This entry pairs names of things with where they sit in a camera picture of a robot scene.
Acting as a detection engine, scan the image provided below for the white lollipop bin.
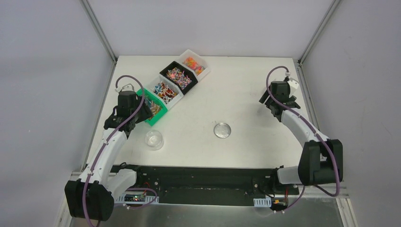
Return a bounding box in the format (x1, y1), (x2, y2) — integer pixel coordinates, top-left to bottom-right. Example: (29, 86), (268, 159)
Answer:
(145, 75), (183, 110)

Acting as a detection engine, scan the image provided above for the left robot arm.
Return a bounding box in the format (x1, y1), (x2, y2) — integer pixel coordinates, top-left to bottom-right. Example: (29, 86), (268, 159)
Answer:
(64, 91), (152, 221)

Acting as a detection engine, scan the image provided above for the purple cable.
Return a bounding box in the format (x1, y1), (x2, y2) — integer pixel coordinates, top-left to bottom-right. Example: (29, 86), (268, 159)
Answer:
(81, 75), (157, 227)
(266, 66), (341, 217)

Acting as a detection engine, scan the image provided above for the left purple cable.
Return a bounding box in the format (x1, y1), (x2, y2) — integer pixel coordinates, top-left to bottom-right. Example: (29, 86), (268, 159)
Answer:
(81, 75), (157, 227)

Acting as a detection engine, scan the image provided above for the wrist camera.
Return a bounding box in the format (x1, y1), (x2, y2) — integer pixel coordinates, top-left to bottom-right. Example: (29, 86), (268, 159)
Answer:
(115, 83), (135, 93)
(284, 72), (299, 95)

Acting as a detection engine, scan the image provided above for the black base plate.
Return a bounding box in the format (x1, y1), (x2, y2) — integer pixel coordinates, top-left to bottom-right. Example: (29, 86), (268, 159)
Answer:
(111, 163), (299, 207)

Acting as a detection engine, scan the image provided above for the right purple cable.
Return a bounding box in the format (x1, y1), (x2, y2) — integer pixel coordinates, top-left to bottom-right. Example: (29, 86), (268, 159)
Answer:
(266, 66), (341, 217)

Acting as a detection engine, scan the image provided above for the black lollipop bin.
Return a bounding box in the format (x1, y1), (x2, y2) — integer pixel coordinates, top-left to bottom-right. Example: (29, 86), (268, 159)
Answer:
(160, 61), (198, 95)

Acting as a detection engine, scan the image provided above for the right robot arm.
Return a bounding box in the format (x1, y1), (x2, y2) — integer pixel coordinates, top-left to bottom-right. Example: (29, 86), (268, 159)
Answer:
(259, 81), (343, 194)

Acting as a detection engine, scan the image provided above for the clear plastic jar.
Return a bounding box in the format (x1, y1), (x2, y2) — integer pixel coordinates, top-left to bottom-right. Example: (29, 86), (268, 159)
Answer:
(144, 130), (164, 150)

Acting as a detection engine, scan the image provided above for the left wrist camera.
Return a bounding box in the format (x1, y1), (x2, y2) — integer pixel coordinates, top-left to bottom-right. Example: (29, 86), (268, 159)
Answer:
(115, 83), (135, 93)

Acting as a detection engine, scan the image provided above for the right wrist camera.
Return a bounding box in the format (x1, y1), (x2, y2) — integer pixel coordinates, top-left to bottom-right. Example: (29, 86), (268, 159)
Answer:
(284, 72), (299, 95)

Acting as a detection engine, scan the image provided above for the white gummy bin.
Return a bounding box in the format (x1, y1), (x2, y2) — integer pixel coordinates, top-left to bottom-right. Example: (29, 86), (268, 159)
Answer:
(176, 49), (211, 81)

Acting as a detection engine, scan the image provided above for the green candy bin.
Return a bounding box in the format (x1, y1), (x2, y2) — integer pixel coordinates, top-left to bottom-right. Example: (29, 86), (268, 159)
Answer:
(137, 89), (167, 126)

